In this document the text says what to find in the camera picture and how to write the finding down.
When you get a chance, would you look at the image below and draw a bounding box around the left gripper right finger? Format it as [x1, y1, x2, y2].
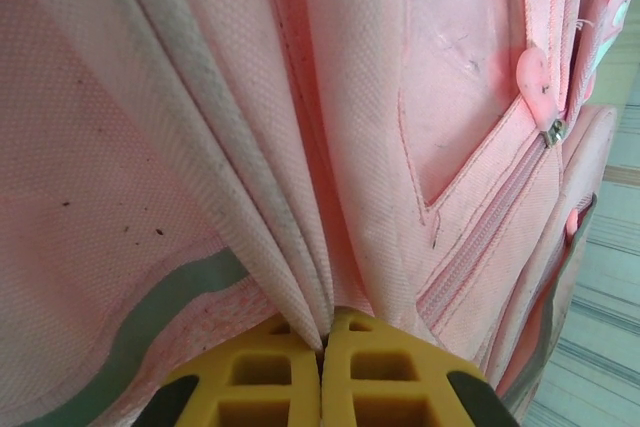
[322, 309, 521, 427]

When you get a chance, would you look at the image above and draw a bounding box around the pink backpack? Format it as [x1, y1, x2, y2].
[0, 0, 640, 427]

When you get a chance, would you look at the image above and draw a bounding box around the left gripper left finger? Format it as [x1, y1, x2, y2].
[149, 319, 321, 427]

